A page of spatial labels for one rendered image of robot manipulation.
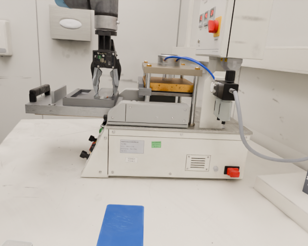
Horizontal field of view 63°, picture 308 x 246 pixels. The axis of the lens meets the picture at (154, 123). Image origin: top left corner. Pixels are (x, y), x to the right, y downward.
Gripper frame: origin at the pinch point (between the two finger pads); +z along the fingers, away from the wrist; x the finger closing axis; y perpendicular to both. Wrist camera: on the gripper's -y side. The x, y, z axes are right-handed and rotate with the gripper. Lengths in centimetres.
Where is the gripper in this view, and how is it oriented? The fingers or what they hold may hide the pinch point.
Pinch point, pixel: (105, 90)
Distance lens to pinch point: 92.0
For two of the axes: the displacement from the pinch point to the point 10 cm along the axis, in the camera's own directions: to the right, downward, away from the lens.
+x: 10.0, 0.5, 0.8
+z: -0.7, 9.6, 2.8
